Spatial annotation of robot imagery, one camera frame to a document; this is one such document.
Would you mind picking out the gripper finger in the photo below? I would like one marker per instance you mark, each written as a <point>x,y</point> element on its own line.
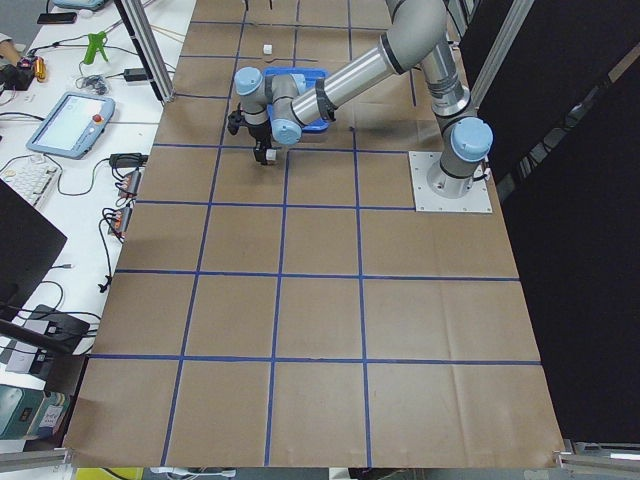
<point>260,155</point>

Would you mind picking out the blue plastic tray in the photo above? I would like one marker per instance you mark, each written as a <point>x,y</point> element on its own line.
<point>305,79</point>

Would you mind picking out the black power adapter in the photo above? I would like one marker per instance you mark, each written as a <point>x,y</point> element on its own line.
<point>135,75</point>

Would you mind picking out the brown paper table cover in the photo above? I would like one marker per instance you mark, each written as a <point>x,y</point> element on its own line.
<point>305,314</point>

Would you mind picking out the teach pendant tablet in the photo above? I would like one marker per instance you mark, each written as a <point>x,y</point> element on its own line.
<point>73,125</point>

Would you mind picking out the white keyboard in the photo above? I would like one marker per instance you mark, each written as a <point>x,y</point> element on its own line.
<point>33,177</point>

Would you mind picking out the black smartphone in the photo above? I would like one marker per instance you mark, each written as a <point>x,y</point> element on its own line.
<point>62,18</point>

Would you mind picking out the black monitor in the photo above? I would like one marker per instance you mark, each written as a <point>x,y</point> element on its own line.
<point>30,244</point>

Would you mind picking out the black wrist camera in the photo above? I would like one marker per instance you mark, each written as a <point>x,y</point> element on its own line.
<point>235,121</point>

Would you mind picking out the aluminium frame post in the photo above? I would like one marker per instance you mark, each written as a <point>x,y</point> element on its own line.
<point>134,18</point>
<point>509,30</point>

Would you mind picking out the green handled reach grabber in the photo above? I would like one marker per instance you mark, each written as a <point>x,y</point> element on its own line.
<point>96,46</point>

